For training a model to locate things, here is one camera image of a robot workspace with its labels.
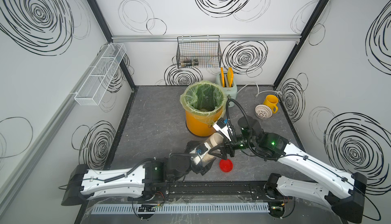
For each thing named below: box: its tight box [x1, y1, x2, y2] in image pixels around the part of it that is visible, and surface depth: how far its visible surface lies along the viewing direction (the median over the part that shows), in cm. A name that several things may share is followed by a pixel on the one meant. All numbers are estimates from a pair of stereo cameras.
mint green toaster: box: [215, 72, 238, 101], surface depth 101 cm
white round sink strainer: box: [254, 103, 273, 119], surface depth 104 cm
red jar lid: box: [218, 158, 234, 173], surface depth 83 cm
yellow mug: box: [263, 94, 279, 114], surface depth 102 cm
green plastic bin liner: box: [179, 80, 228, 126], surface depth 85 cm
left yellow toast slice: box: [220, 67, 226, 88], surface depth 101 cm
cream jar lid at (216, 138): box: [209, 132, 224, 148], surface depth 63 cm
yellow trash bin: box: [185, 108, 223, 137], surface depth 77 cm
